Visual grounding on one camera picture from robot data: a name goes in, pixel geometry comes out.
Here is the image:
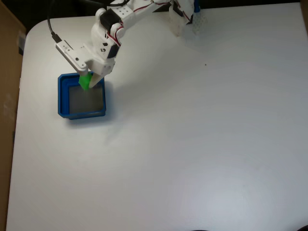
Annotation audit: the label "green cube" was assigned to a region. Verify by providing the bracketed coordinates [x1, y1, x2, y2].
[78, 72, 94, 91]

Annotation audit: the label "brown cardboard box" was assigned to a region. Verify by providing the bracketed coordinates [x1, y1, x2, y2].
[0, 2, 26, 231]

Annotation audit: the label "blue square box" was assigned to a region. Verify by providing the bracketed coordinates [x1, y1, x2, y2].
[57, 72, 107, 120]

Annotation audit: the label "white perforated base plate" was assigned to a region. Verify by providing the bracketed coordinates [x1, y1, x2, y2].
[190, 12, 208, 35]

